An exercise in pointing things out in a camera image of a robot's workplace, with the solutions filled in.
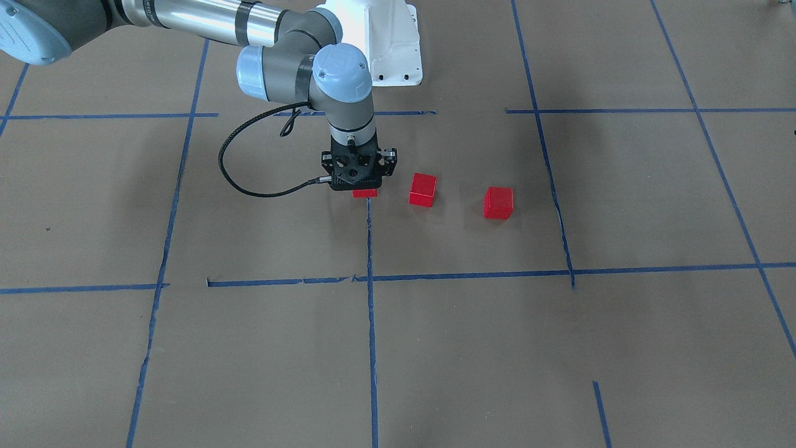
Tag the red cube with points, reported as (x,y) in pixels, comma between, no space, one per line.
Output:
(365,193)
(422,190)
(498,203)

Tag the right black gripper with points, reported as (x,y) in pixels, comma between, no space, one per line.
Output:
(389,163)

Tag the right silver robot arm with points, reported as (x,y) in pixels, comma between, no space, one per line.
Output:
(297,60)

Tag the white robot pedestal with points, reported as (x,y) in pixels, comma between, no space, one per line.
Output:
(387,32)

